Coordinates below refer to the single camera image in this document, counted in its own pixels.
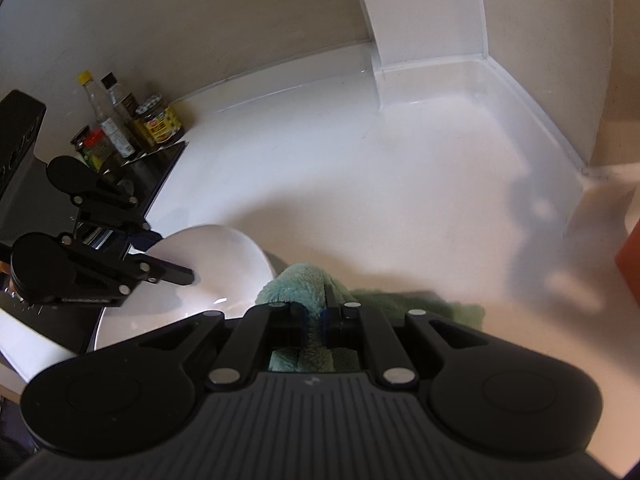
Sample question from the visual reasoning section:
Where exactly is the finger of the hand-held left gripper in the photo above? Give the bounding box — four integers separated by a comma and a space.
72, 180, 152, 232
59, 232, 196, 296

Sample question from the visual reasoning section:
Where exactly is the black glass cooktop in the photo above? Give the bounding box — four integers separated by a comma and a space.
0, 140, 190, 356

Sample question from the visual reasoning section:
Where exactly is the red and green label jar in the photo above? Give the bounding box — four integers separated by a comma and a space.
70, 125, 120, 172

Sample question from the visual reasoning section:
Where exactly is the black-capped clear bottle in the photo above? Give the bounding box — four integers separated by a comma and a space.
101, 73, 143, 133

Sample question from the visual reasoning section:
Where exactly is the yellow label glass jar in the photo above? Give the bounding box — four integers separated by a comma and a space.
131, 92, 187, 150

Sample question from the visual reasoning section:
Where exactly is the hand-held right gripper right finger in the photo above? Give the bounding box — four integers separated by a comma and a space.
322, 285, 488, 391

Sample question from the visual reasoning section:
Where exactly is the orange container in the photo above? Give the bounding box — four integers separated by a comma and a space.
615, 220, 640, 307

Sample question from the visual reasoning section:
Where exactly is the green microfiber cloth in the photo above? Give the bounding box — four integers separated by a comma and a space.
255, 262, 486, 373

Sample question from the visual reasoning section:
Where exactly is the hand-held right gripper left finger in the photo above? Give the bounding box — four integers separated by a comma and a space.
140, 301, 306, 391

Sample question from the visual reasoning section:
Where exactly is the person's dark clothing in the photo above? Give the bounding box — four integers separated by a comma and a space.
0, 400, 33, 480

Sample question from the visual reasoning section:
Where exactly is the yellow-capped clear bottle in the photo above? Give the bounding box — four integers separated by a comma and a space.
76, 71, 138, 160

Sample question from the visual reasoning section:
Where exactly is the white ceramic plate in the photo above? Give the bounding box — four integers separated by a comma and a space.
92, 225, 278, 356

